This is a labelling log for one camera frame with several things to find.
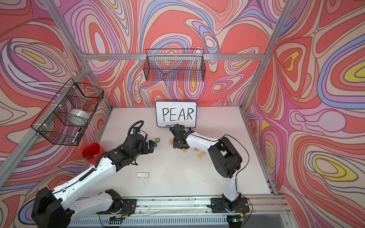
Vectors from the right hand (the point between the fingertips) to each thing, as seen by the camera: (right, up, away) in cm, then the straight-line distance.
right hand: (179, 147), depth 94 cm
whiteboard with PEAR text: (-4, +24, +5) cm, 25 cm away
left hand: (-18, +5, -13) cm, 22 cm away
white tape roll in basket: (-51, +20, -24) cm, 59 cm away
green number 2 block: (-16, +5, +4) cm, 17 cm away
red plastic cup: (-50, 0, -13) cm, 52 cm away
